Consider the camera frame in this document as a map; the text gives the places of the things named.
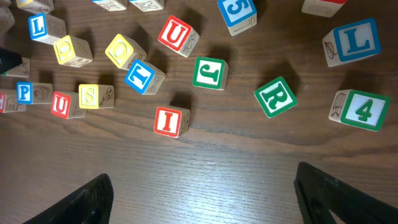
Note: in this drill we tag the green J block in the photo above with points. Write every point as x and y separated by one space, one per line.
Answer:
210 73

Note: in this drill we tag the blue P block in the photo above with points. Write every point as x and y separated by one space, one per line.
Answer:
29 93

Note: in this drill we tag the green 4 block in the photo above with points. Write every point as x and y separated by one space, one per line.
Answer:
359 109

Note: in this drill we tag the blue D block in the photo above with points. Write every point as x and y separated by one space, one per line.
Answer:
148 5

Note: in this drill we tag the yellow O block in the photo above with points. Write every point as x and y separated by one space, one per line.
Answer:
123 51

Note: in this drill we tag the green V block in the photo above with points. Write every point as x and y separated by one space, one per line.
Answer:
21 71

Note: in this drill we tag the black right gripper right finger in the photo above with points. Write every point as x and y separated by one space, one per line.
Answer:
320 194

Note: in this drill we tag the blue L block right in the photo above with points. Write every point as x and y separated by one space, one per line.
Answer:
352 42

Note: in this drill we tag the red u block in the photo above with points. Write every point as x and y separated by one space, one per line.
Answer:
178 36
66 105

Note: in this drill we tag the yellow block centre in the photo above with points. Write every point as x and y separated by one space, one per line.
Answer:
72 51

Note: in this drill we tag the blue L block centre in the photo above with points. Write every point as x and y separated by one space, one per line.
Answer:
46 28

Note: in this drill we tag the red E block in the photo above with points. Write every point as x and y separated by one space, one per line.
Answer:
9 102

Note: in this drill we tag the yellow top block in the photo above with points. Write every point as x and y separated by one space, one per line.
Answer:
36 6

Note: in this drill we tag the green R block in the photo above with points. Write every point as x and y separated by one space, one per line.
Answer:
275 97

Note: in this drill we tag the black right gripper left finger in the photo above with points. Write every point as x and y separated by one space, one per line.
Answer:
92 203

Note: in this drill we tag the blue l block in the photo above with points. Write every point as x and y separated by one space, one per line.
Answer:
352 42
46 28

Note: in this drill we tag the blue 5 block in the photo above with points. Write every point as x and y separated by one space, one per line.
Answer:
239 15

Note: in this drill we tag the blue 2 block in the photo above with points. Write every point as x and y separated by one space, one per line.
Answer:
112 5

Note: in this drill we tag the red I block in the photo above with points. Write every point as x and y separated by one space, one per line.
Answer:
171 121

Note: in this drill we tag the yellow S block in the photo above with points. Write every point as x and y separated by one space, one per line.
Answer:
93 96

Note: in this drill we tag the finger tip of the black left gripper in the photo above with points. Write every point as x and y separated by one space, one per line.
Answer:
9 60

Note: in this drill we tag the red M block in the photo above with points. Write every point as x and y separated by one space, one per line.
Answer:
324 8

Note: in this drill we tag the blue T block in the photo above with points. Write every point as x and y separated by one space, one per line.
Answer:
144 78

